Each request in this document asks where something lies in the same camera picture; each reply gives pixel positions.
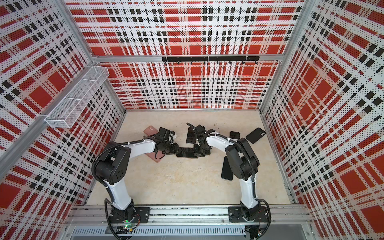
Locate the pink phone case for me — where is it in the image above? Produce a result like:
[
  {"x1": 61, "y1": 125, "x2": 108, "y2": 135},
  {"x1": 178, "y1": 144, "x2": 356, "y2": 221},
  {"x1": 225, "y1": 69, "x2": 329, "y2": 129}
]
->
[
  {"x1": 144, "y1": 126, "x2": 159, "y2": 137},
  {"x1": 146, "y1": 152, "x2": 165, "y2": 163}
]

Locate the black phone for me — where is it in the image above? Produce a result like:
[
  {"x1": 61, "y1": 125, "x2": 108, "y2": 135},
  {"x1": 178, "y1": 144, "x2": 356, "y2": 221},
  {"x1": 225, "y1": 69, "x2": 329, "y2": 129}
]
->
[
  {"x1": 221, "y1": 157, "x2": 234, "y2": 181},
  {"x1": 230, "y1": 131, "x2": 240, "y2": 140},
  {"x1": 176, "y1": 147, "x2": 198, "y2": 159},
  {"x1": 186, "y1": 127, "x2": 197, "y2": 144}
]

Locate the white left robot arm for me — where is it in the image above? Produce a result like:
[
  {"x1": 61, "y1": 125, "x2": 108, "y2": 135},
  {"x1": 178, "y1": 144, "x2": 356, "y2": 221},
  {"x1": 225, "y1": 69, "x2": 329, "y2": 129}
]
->
[{"x1": 91, "y1": 139, "x2": 181, "y2": 224}]

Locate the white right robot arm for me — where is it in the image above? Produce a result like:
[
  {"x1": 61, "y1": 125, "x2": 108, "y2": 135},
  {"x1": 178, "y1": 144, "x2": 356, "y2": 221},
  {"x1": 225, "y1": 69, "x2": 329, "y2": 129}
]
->
[{"x1": 187, "y1": 123, "x2": 272, "y2": 224}]

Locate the black phone case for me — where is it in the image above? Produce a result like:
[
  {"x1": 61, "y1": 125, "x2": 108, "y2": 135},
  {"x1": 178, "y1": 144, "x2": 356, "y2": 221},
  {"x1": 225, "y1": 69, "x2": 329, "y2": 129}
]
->
[{"x1": 246, "y1": 128, "x2": 266, "y2": 144}]

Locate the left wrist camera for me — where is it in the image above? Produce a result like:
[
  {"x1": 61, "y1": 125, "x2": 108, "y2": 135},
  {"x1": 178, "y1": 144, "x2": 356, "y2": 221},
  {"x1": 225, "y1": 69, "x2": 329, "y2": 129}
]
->
[{"x1": 156, "y1": 127, "x2": 176, "y2": 144}]

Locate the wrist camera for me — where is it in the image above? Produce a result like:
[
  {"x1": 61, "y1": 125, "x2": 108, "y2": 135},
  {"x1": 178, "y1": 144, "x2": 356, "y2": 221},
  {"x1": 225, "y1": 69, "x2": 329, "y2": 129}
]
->
[
  {"x1": 191, "y1": 125, "x2": 206, "y2": 139},
  {"x1": 156, "y1": 127, "x2": 176, "y2": 144}
]

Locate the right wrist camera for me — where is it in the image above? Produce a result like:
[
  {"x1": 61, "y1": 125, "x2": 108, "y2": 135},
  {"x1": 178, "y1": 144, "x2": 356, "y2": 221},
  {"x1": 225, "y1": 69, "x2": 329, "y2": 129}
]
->
[{"x1": 191, "y1": 125, "x2": 206, "y2": 139}]

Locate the black hook rail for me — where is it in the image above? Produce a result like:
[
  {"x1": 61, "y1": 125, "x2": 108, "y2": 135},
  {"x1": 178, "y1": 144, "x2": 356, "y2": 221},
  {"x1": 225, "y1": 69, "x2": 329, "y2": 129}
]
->
[{"x1": 162, "y1": 56, "x2": 260, "y2": 64}]

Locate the white wire mesh basket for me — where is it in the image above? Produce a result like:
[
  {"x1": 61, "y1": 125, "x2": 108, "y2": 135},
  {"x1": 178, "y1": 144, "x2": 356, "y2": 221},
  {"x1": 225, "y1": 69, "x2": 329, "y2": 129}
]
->
[{"x1": 45, "y1": 66, "x2": 109, "y2": 129}]

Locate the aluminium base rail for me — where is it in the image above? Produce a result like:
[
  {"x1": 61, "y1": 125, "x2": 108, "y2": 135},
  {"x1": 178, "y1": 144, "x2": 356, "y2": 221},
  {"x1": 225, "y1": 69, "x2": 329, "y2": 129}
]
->
[{"x1": 64, "y1": 204, "x2": 313, "y2": 240}]

